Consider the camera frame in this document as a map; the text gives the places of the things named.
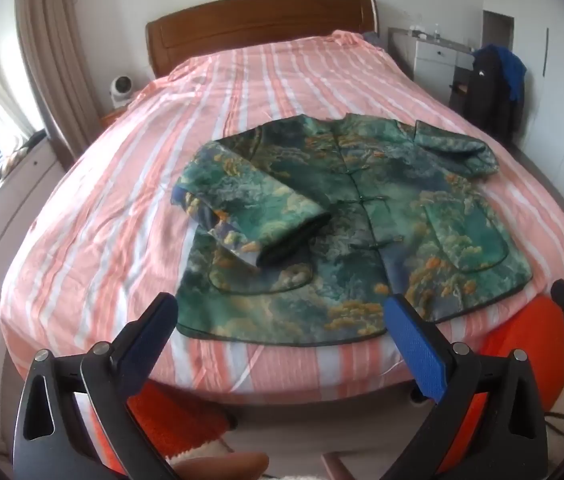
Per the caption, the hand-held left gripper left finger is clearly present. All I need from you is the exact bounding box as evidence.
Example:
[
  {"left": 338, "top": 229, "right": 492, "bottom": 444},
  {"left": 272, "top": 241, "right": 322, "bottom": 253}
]
[{"left": 12, "top": 291, "right": 180, "bottom": 480}]

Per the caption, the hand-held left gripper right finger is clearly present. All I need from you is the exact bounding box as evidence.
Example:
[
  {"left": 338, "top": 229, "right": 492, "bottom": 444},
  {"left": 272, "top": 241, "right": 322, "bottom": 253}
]
[{"left": 383, "top": 294, "right": 550, "bottom": 480}]

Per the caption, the green patterned jacket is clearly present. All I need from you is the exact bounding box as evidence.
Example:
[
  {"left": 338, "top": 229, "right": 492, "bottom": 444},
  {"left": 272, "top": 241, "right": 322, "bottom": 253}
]
[{"left": 174, "top": 114, "right": 534, "bottom": 346}]

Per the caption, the orange knit cloth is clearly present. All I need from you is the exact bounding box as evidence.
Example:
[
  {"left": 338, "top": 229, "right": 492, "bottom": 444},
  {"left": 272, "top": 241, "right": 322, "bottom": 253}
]
[{"left": 87, "top": 294, "right": 564, "bottom": 476}]

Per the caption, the pink striped bed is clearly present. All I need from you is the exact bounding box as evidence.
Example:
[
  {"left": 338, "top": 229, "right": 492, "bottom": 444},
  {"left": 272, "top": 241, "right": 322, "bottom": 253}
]
[{"left": 0, "top": 30, "right": 564, "bottom": 406}]

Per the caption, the wooden nightstand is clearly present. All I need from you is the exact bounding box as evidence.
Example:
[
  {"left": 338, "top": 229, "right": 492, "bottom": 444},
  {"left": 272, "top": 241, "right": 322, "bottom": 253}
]
[{"left": 99, "top": 107, "right": 130, "bottom": 128}]

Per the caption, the dark cloth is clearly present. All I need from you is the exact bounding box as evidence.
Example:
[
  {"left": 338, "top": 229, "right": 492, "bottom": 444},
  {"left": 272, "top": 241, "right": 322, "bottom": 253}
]
[{"left": 0, "top": 129, "right": 48, "bottom": 181}]

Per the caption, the blue garment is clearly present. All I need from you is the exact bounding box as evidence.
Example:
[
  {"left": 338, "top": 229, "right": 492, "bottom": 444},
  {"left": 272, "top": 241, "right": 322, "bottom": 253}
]
[{"left": 482, "top": 44, "right": 528, "bottom": 103}]

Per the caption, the white desk fan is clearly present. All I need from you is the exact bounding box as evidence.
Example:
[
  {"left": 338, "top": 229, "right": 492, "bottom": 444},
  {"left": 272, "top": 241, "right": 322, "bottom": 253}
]
[{"left": 108, "top": 76, "right": 135, "bottom": 109}]

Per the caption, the white dresser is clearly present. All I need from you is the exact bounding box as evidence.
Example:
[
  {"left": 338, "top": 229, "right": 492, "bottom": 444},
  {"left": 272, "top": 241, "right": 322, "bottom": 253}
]
[{"left": 389, "top": 27, "right": 477, "bottom": 106}]

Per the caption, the beige curtain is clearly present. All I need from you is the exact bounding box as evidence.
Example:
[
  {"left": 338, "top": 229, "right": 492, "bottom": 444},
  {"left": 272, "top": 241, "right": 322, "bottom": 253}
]
[{"left": 14, "top": 0, "right": 103, "bottom": 171}]

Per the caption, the wooden headboard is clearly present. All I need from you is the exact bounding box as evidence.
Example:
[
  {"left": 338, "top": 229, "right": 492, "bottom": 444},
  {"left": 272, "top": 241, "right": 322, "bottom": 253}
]
[{"left": 145, "top": 0, "right": 380, "bottom": 80}]

